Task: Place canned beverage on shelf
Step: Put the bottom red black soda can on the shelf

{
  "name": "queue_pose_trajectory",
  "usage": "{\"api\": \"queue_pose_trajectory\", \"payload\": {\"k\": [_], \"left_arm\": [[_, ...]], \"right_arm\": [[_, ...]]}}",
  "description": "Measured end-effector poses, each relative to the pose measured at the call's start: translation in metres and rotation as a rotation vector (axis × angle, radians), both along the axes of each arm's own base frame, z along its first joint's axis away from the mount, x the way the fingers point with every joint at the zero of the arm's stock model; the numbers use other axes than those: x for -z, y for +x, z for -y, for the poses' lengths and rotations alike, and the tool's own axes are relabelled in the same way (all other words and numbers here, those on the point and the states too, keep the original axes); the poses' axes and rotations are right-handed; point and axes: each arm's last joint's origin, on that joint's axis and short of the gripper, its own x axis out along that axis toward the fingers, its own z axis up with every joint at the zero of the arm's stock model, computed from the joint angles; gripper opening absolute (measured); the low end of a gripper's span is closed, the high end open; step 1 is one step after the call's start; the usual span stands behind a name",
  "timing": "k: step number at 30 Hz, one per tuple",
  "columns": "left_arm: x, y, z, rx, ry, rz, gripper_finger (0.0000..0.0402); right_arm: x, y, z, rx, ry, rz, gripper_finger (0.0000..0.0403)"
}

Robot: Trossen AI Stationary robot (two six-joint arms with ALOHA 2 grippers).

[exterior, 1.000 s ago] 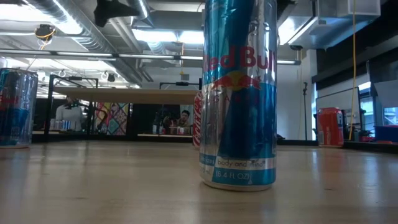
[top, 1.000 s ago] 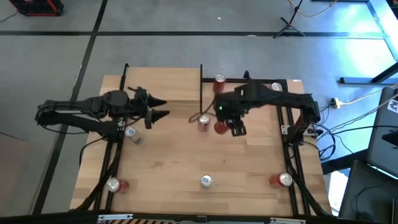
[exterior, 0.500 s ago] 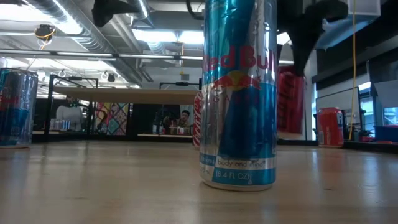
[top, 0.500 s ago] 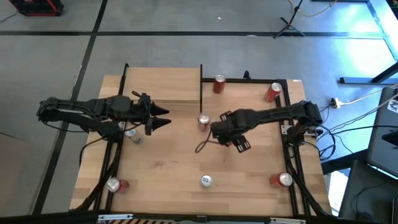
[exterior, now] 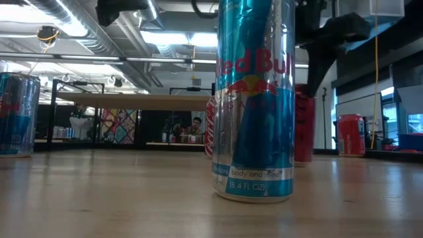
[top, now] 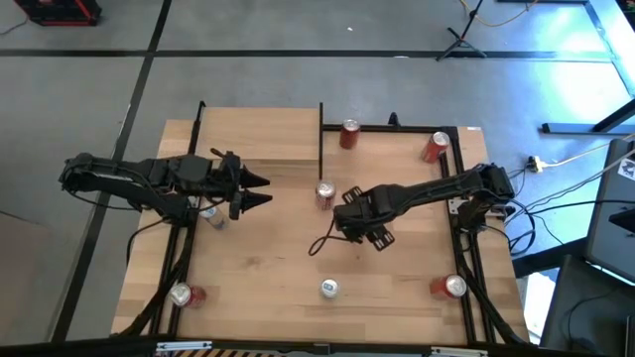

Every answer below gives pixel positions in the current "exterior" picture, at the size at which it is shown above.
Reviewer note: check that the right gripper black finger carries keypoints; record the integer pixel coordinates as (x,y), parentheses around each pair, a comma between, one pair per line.
(317,63)

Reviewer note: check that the dark red soda can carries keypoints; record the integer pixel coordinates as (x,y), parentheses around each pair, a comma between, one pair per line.
(304,132)

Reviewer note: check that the orange Fanta can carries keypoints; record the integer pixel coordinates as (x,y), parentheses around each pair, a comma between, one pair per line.
(350,135)

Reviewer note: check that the red Coca-Cola can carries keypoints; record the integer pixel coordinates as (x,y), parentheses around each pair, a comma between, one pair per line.
(209,132)

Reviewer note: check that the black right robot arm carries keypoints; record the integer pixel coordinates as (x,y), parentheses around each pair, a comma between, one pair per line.
(310,13)

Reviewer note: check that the white ceiling box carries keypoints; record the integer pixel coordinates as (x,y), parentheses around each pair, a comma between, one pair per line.
(386,8)

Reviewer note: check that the thin black stand pole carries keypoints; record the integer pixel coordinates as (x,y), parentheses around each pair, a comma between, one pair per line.
(324,115)

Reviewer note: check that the bright ceiling light panel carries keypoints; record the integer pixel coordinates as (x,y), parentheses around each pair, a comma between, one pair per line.
(165,38)

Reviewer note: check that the long ceiling light strip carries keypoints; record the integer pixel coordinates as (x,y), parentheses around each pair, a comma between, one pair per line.
(89,57)

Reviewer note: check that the large blue silver Red Bull can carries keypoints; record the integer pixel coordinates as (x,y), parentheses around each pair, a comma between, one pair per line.
(254,132)

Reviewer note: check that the colourful patterned panel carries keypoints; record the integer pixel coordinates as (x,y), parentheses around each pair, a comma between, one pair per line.
(122,129)

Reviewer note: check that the person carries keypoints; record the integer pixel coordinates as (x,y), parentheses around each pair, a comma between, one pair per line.
(195,127)
(81,124)

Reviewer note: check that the blue storage bin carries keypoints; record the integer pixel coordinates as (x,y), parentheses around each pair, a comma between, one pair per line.
(411,142)

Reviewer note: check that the silver spiral ceiling duct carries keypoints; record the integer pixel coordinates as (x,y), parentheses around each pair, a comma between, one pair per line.
(99,46)

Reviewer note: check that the white rectangular ceiling duct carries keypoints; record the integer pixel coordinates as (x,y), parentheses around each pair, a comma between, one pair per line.
(386,24)

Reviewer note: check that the wooden shelf with black frame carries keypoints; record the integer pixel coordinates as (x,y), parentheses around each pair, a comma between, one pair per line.
(132,102)

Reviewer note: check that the black background station frame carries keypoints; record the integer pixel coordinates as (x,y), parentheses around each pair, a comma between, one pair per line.
(51,115)
(193,89)

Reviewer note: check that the black table edge frame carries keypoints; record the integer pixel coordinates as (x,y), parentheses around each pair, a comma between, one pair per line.
(178,148)

